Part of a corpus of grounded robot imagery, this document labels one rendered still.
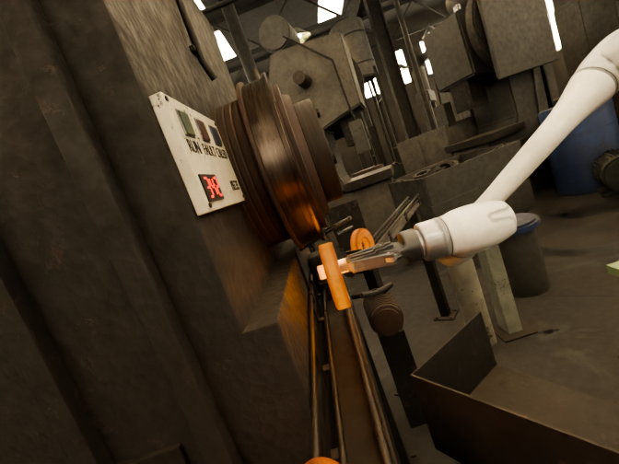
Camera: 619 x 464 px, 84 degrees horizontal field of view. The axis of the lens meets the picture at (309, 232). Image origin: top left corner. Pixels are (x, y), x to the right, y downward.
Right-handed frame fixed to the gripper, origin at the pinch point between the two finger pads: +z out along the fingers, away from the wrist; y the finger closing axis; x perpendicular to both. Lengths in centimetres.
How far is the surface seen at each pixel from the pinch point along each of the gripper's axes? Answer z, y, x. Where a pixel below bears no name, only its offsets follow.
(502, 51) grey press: -218, 290, 84
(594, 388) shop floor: -77, 38, -81
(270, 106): 2.6, -0.2, 38.3
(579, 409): -29.7, -30.0, -23.1
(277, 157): 4.3, -2.1, 27.4
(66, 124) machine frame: 27, -30, 37
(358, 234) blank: -13, 65, -7
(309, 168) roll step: -1.6, 3.6, 23.3
